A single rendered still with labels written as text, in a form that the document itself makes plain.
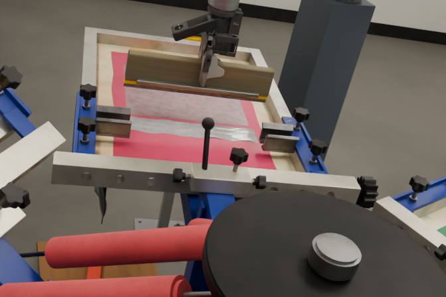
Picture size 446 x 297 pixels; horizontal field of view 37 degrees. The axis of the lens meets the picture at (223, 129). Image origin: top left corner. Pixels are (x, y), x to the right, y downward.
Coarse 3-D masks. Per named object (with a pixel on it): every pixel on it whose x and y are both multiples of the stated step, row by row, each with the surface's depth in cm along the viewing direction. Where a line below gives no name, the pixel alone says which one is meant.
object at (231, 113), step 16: (192, 96) 191; (208, 96) 193; (192, 112) 183; (208, 112) 185; (224, 112) 187; (240, 112) 189; (256, 128) 183; (224, 144) 172; (240, 144) 173; (256, 144) 175; (208, 160) 163; (224, 160) 165; (256, 160) 168; (272, 160) 169
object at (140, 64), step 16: (128, 64) 164; (144, 64) 165; (160, 64) 165; (176, 64) 166; (192, 64) 167; (224, 64) 169; (240, 64) 171; (160, 80) 168; (176, 80) 169; (192, 80) 169; (208, 80) 170; (224, 80) 171; (240, 80) 171; (256, 80) 172; (272, 80) 173
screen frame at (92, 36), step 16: (96, 32) 208; (112, 32) 211; (128, 32) 213; (96, 48) 198; (144, 48) 213; (160, 48) 214; (176, 48) 215; (192, 48) 216; (240, 48) 221; (256, 64) 212; (272, 96) 194; (272, 112) 191; (288, 112) 187
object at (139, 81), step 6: (138, 78) 166; (144, 84) 166; (150, 84) 167; (156, 84) 167; (162, 84) 167; (168, 84) 167; (174, 84) 168; (180, 84) 168; (186, 84) 169; (198, 90) 170; (204, 90) 170; (210, 90) 170; (216, 90) 170; (222, 90) 171; (228, 90) 172; (234, 90) 172; (240, 90) 173; (246, 96) 173; (252, 96) 173; (258, 96) 173
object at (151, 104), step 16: (112, 64) 199; (112, 80) 190; (112, 96) 181; (128, 96) 183; (144, 96) 185; (160, 96) 187; (176, 96) 189; (144, 112) 177; (160, 112) 179; (176, 112) 181; (128, 144) 162; (144, 144) 164; (160, 144) 165; (176, 144) 167; (192, 144) 168; (176, 160) 160; (192, 160) 162
